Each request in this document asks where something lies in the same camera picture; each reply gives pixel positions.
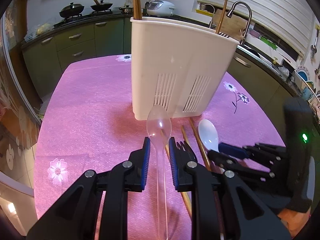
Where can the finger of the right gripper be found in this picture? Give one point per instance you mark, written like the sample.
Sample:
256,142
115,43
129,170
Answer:
231,164
235,149

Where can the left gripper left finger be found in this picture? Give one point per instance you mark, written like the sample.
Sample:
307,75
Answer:
127,176

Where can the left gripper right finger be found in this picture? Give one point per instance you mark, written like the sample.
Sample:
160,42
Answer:
205,188

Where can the clear plastic spoon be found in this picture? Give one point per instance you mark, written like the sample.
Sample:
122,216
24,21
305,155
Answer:
159,130

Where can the long black fork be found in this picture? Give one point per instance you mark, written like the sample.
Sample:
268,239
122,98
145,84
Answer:
224,35

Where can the green kitchen cabinets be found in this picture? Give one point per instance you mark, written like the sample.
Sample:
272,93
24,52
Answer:
48,55

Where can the person's right hand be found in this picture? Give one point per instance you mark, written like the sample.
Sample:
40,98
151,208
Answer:
293,220

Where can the small black fork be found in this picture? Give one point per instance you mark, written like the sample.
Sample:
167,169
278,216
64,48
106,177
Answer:
184,146

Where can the white plastic spoon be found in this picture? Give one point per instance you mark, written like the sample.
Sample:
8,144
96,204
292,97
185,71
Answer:
208,135

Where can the pink floral tablecloth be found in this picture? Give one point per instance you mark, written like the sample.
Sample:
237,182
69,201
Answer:
90,125

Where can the white plastic utensil holder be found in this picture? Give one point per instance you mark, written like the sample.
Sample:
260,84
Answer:
177,65

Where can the wooden cutting board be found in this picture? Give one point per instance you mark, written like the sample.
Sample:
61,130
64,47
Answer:
230,26

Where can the white window blind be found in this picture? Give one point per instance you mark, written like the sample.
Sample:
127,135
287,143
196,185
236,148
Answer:
291,20

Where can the small secondary faucet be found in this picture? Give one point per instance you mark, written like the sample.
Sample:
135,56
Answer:
209,8

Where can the small steel pot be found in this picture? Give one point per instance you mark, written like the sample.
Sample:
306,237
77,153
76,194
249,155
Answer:
126,10

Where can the white rice cooker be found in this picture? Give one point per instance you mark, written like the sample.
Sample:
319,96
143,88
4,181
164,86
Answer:
161,8

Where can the black pan with lid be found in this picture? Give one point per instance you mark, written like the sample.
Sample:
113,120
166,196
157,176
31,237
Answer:
101,6

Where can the black wok with lid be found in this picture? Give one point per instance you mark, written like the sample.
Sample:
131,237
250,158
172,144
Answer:
74,9

